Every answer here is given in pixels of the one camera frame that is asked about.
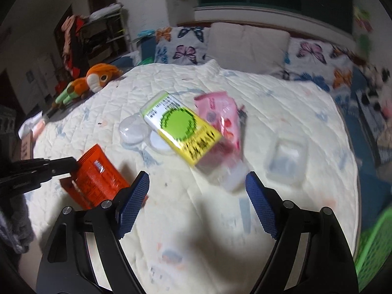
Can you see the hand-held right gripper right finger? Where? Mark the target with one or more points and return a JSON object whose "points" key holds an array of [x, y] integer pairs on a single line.
{"points": [[262, 203]]}

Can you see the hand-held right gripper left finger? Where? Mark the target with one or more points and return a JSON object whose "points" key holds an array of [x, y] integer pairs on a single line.
{"points": [[134, 202]]}

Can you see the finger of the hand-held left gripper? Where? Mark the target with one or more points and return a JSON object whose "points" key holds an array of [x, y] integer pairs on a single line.
{"points": [[61, 164], [27, 183]]}

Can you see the orange snack packet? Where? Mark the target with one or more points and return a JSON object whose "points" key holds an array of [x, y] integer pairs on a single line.
{"points": [[95, 174]]}

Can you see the yellow green carton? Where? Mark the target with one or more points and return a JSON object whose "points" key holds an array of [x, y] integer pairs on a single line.
{"points": [[177, 122]]}

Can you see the green plastic basket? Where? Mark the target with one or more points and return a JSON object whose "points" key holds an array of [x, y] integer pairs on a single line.
{"points": [[373, 251]]}

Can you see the clear plastic wrapper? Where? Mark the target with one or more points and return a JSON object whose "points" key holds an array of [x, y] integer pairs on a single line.
{"points": [[226, 174]]}

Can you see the clear square plastic container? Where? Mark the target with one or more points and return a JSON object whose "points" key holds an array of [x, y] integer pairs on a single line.
{"points": [[286, 162]]}

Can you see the white quilted blanket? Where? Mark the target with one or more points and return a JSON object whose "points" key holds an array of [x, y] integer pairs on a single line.
{"points": [[183, 235]]}

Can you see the white plastic lid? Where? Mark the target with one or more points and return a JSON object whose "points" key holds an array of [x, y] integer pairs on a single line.
{"points": [[159, 144]]}

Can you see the clear plastic lid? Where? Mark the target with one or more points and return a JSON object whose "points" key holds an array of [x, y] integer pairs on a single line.
{"points": [[131, 128]]}

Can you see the orange plush toy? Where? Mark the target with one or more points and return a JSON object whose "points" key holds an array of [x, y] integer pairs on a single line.
{"points": [[98, 76]]}

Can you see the pink packet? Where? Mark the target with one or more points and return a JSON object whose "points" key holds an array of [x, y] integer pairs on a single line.
{"points": [[217, 110]]}

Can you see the hanging clothes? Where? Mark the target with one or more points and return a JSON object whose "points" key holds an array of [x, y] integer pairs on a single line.
{"points": [[70, 46]]}

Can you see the metal shelf rack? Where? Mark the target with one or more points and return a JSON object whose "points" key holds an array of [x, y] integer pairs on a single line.
{"points": [[104, 33]]}

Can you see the teal plastic item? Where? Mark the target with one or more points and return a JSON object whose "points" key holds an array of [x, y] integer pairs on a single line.
{"points": [[146, 35]]}

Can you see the large butterfly print pillow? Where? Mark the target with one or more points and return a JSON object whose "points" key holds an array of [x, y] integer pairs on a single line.
{"points": [[315, 55]]}

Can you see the beige pillow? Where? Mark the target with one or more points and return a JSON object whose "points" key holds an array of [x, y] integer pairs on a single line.
{"points": [[245, 46]]}

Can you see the small butterfly print pillow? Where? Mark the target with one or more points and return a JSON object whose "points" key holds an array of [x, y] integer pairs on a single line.
{"points": [[183, 46]]}

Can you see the black white plush cow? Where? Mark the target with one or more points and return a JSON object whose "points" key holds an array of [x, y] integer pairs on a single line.
{"points": [[375, 79]]}

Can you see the green wall sticker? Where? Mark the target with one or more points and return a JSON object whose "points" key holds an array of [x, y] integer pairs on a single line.
{"points": [[363, 18]]}

